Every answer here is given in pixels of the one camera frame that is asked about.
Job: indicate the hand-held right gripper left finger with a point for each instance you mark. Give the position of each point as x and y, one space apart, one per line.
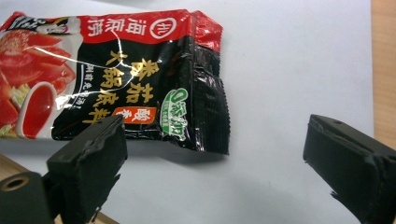
84 165

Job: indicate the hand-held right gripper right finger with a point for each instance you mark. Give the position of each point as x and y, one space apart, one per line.
351 161

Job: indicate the red and black sauce packet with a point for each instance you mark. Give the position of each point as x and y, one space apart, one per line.
130 77

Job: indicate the white paper sheet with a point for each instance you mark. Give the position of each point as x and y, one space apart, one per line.
295 77

